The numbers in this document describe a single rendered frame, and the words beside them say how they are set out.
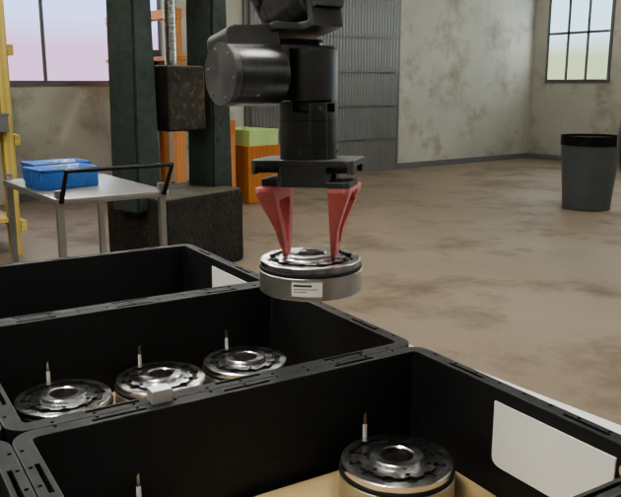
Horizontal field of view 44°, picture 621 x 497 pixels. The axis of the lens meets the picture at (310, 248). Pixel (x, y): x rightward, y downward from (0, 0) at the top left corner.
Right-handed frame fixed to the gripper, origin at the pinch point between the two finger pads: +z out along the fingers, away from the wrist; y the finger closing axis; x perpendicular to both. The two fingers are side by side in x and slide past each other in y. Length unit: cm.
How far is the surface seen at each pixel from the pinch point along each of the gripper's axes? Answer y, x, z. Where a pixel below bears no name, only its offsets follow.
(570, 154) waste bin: 71, 699, 43
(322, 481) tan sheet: 3.6, -10.1, 20.0
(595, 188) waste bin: 95, 694, 75
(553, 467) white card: 23.7, -12.8, 14.8
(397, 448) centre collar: 10.3, -8.6, 16.6
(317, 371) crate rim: 2.7, -8.2, 9.9
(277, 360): -7.5, 11.7, 16.6
